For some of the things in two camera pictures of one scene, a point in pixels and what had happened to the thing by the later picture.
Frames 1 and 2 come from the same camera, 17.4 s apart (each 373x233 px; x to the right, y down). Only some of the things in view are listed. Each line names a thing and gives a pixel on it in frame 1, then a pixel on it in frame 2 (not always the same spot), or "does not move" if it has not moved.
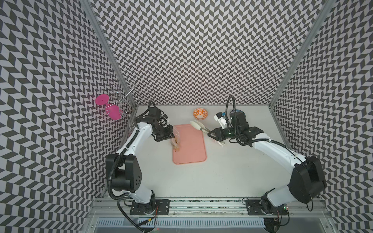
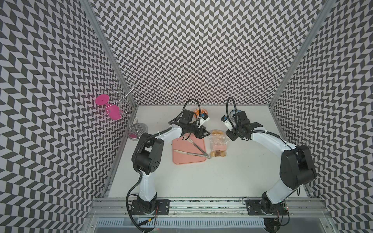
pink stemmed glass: x=113 y=111 does not move
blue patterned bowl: x=238 y=112 does not move
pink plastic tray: x=193 y=145 does not move
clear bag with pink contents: x=175 y=141 → x=218 y=140
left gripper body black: x=163 y=133 → x=193 y=128
